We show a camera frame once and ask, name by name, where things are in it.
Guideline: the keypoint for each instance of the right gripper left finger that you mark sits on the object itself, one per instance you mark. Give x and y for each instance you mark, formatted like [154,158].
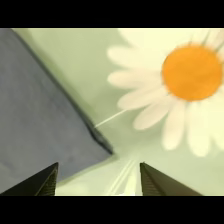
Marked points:
[40,185]

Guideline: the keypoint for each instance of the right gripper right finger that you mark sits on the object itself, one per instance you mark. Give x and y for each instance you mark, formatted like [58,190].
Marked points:
[160,185]

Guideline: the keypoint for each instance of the blue shirt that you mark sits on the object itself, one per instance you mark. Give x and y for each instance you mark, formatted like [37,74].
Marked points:
[36,113]

